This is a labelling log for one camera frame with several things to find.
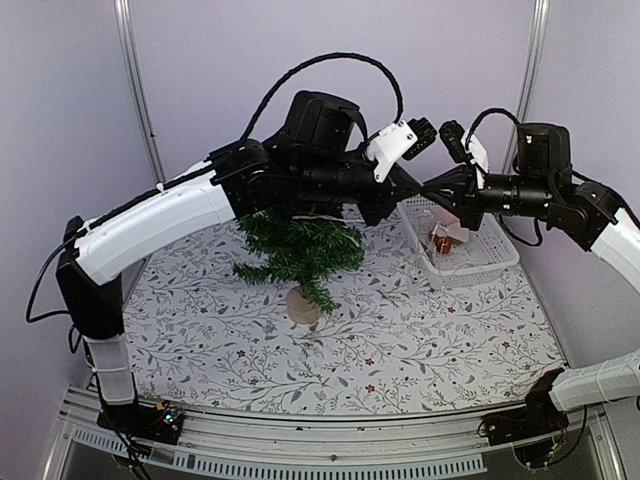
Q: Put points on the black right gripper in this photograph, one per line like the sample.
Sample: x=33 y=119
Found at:
x=466 y=203

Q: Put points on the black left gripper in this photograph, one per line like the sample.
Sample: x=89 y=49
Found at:
x=402 y=187

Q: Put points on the white plastic basket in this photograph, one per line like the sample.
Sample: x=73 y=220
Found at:
x=480 y=260

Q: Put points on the small green christmas tree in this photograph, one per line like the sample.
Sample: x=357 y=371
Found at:
x=304 y=250

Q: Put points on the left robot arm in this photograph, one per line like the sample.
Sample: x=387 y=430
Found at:
x=306 y=162

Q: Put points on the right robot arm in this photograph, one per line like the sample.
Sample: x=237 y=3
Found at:
x=543 y=186

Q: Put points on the red ball ornament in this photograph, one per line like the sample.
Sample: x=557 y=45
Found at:
x=443 y=245

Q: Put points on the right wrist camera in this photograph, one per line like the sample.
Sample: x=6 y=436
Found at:
x=450 y=134

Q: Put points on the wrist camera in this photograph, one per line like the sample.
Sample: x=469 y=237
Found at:
x=450 y=134
x=425 y=135

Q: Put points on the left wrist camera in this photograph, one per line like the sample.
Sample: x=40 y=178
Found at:
x=425 y=135

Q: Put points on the right aluminium frame post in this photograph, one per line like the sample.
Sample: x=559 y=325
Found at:
x=533 y=57

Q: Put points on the aluminium frame post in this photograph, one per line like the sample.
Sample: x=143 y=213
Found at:
x=533 y=57
x=126 y=35

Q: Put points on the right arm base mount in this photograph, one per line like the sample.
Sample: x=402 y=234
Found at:
x=530 y=430

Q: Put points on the front aluminium rail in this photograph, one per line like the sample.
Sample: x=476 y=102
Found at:
x=220 y=444

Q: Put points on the left aluminium frame post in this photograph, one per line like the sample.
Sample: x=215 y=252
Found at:
x=126 y=35

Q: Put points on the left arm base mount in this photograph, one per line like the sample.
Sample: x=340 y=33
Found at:
x=159 y=423

